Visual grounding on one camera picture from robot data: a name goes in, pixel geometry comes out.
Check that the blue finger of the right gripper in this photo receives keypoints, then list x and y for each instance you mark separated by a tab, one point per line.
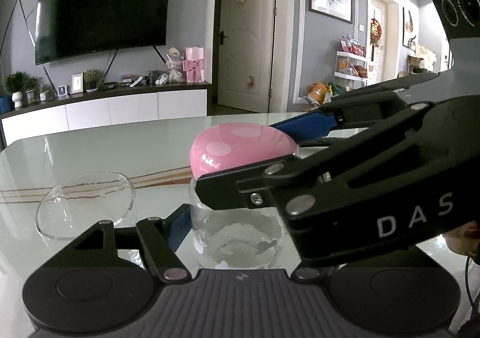
360	108

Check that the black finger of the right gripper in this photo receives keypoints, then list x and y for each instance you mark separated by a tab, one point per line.
252	186

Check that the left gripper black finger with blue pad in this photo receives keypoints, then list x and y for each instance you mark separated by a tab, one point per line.
140	254

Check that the pink mushroom bottle cap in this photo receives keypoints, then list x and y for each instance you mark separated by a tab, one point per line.
237	144

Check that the clear glass bottle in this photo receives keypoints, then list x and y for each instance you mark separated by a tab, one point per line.
241	238

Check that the white snack shelf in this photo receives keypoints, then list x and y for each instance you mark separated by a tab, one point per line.
351	64

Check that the orange snack bag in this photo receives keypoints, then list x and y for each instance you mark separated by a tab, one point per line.
319	94

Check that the red hanging door charm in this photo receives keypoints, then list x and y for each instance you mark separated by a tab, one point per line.
375	35

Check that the clear glass cup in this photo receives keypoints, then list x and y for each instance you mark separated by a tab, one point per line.
73	206

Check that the white tv cabinet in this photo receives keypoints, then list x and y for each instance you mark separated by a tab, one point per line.
100	109

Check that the pink gift box with bow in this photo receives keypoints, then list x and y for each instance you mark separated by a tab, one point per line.
193	64

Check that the white interior door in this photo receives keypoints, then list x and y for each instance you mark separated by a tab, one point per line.
245	54

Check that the doll in clear wrap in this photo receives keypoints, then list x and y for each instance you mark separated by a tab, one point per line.
175	66

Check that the green potted plant white pot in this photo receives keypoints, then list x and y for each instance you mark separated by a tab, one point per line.
14	84

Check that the white photo frame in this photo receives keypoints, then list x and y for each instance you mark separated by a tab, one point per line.
77	83

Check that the black wall television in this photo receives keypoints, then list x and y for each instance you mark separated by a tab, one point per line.
70	28

